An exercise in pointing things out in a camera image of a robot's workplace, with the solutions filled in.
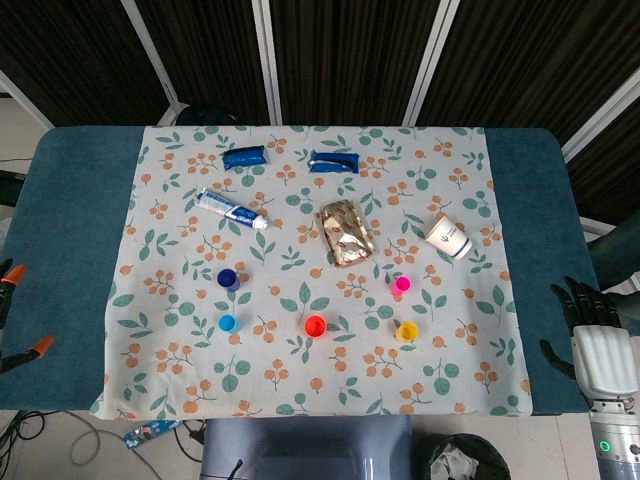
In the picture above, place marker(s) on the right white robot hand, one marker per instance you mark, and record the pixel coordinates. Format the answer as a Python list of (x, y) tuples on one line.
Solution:
[(597, 355)]

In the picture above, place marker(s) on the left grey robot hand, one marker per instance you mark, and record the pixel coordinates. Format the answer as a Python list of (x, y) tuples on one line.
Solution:
[(15, 274)]

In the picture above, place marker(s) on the yellow plastic cup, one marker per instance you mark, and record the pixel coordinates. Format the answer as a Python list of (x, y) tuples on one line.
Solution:
[(407, 331)]

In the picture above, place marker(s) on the pink plastic cup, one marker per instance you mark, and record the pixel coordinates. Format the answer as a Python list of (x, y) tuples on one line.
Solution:
[(401, 285)]

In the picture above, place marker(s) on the dark blue plastic cup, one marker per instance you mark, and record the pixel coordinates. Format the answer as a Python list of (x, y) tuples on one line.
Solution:
[(227, 278)]

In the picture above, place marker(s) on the light blue plastic cup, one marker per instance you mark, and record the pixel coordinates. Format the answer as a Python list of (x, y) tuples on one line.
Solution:
[(228, 323)]

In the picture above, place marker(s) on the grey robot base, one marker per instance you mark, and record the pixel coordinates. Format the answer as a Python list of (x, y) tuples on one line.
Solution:
[(305, 445)]

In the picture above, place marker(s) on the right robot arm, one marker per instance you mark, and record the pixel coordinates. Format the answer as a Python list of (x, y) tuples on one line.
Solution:
[(617, 440)]

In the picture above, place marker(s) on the teal padded table cover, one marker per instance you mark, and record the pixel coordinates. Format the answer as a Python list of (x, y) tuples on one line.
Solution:
[(70, 225)]

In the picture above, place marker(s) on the black box beside table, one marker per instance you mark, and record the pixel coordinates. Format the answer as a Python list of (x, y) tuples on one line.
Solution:
[(10, 187)]

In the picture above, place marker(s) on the dark teal rounded object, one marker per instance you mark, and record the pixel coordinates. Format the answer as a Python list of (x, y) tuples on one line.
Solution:
[(617, 255)]

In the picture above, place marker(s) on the black trash bin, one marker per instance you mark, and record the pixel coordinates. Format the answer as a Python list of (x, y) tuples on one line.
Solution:
[(462, 457)]

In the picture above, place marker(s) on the white paper cup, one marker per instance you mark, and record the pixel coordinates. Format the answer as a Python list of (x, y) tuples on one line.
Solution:
[(449, 237)]

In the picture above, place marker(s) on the blue patterned packet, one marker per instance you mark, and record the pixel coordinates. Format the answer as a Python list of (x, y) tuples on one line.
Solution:
[(150, 434)]

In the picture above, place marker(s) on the white blue toothpaste tube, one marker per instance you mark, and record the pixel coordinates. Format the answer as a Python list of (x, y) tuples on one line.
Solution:
[(227, 207)]

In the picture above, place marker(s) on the black rounded object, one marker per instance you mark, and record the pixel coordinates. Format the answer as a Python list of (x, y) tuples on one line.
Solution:
[(207, 116)]

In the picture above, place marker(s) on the plump blue snack packet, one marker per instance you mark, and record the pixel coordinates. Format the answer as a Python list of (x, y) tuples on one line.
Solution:
[(245, 157)]

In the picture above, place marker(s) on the gold foil snack packet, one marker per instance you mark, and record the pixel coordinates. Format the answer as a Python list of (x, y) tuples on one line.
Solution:
[(345, 235)]

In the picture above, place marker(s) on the orange plastic cup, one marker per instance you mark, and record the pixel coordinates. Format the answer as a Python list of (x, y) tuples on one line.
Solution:
[(315, 326)]

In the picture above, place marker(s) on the floral tablecloth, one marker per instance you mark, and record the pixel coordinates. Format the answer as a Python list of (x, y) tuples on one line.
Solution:
[(310, 295)]

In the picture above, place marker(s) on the flat blue snack packet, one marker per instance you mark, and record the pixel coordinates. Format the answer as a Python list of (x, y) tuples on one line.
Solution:
[(332, 161)]

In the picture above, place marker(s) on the dark screen panel white frame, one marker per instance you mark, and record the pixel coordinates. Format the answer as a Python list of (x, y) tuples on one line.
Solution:
[(525, 60), (345, 55), (210, 50), (75, 50)]

